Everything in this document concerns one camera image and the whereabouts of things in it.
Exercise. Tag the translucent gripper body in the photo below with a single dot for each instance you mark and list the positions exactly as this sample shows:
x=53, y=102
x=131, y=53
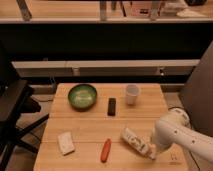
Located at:
x=152, y=154

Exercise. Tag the clear plastic bottle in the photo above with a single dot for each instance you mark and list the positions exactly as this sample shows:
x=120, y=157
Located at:
x=135, y=142

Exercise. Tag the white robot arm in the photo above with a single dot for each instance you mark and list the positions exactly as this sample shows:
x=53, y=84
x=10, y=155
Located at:
x=173, y=127

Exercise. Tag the green ceramic bowl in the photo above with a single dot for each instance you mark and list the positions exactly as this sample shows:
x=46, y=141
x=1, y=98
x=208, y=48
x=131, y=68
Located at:
x=82, y=96

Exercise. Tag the orange carrot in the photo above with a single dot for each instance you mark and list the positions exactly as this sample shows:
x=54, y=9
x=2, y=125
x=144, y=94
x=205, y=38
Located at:
x=105, y=150

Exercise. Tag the black rectangular remote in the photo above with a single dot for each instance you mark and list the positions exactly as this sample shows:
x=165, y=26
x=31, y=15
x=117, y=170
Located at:
x=111, y=107

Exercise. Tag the white paper cup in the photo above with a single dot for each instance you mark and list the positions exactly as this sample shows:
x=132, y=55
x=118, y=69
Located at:
x=132, y=92

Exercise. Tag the grey panel right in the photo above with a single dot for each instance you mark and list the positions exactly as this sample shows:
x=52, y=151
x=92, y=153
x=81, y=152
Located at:
x=197, y=94

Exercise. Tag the white sponge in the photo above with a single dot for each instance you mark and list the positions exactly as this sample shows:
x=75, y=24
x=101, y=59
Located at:
x=66, y=145

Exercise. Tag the black chair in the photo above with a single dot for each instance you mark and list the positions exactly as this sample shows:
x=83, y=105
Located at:
x=15, y=99

